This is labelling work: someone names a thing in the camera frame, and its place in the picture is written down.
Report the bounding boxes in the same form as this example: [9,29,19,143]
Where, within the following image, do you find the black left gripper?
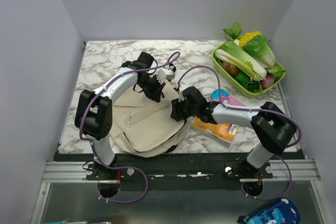
[138,74,166,103]

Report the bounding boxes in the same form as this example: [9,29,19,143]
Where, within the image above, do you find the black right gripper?
[170,97,198,122]

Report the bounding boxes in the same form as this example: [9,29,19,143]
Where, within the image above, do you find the cream canvas backpack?
[110,80,191,157]

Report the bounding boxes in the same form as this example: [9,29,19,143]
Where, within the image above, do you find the yellow orange paperback book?
[192,118,239,145]

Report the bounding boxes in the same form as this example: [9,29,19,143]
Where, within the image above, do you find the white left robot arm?
[75,51,180,179]

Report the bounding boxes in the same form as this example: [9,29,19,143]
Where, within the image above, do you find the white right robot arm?
[171,87,300,178]

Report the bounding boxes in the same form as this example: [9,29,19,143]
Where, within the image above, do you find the pink blue pencil case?
[210,89,245,106]

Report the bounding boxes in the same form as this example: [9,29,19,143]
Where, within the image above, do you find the brown mushroom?
[224,64,239,76]

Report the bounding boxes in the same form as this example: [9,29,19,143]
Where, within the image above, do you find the green plastic vegetable tray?
[212,43,286,98]

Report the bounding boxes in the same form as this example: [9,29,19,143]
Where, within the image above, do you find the dark green leafy vegetable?
[234,71,262,93]

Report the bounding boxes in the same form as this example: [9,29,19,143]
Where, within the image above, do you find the napa cabbage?
[214,40,267,81]

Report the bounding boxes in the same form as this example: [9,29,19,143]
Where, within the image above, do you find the purple onion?
[260,74,275,90]

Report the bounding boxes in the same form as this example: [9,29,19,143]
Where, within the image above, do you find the green leaf sprig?
[223,22,242,39]

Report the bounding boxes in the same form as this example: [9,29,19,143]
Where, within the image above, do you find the green lettuce head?
[243,34,276,69]

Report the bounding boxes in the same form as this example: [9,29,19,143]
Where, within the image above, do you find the yellow corn cob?
[238,31,262,48]

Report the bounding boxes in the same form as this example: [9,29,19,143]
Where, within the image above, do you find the blue shark pencil case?
[237,198,301,224]

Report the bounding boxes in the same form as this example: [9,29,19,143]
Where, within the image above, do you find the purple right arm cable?
[177,66,302,200]

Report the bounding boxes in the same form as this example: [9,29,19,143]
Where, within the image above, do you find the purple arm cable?
[80,51,181,204]
[177,66,302,200]

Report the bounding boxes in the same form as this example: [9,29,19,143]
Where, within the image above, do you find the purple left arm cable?
[80,51,181,204]

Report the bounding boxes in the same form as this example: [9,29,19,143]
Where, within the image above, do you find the aluminium frame rail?
[42,159,321,184]

